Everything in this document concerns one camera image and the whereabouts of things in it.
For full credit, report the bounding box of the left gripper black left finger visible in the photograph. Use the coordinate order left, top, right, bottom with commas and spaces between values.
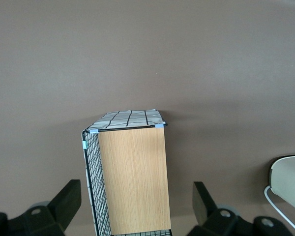
0, 179, 82, 236

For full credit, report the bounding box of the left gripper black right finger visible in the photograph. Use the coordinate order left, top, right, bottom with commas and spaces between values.
186, 181, 295, 236

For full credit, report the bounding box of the cream white toaster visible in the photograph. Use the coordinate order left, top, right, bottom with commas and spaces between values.
268, 154, 295, 215

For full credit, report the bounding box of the white toaster power cable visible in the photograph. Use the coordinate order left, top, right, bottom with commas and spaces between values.
264, 185, 295, 236

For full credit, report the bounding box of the wire basket with wooden shelf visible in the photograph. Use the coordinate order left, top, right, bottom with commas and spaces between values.
81, 110, 173, 236

